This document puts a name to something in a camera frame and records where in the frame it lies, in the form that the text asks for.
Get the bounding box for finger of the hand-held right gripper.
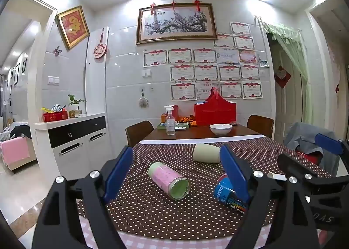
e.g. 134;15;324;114
277;153;317;185
314;133;349;155

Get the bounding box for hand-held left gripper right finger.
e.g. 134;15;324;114
220;144;322;249

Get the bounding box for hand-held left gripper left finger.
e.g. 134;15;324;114
31;146;134;249

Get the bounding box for pink and green cup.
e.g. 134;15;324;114
148;162;191;200

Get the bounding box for pale green cup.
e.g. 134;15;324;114
193;144;223;164

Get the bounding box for small white tube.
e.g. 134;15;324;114
267;172;287;181

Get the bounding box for blue printed can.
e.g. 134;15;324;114
213;173;248;214

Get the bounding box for grey jacket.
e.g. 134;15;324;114
284;122;344;176

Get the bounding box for brown chair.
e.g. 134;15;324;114
125;120;155;147
247;115;274;139

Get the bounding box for white bowl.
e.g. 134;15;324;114
209;123;233;136

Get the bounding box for white door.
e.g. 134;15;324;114
272;43;304;142

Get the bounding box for white and black cabinet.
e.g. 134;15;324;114
33;112;107;198

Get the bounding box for brown polka dot tablecloth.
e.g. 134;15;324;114
78;136;336;242

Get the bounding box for red gift bag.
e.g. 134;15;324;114
194;91;237;127

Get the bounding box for clear spray bottle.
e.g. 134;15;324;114
164;106;176;136

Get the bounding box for green tray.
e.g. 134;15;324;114
157;122;190;131

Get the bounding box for orange snack packets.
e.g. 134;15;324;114
177;114;197;127

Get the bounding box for hanging round brush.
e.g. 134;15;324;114
138;88;149;108

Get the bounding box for red diamond door decoration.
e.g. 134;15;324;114
274;65;292;89

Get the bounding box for potted green plant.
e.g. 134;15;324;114
67;94;87;118

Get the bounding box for red box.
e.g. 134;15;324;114
164;104;179;122

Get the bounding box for red basket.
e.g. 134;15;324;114
42;110;68;122

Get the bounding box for green lace curtain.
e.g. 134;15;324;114
260;20;309;115

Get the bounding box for pink blanket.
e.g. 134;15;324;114
0;136;30;167

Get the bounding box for sofa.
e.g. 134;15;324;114
0;120;38;174

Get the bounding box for framed red picture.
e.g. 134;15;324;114
56;5;91;51

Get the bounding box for framed blossom painting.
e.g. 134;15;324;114
135;2;219;45

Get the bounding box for wall of certificates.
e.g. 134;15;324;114
143;21;264;101

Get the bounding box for round red wall ornament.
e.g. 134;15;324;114
93;29;108;59

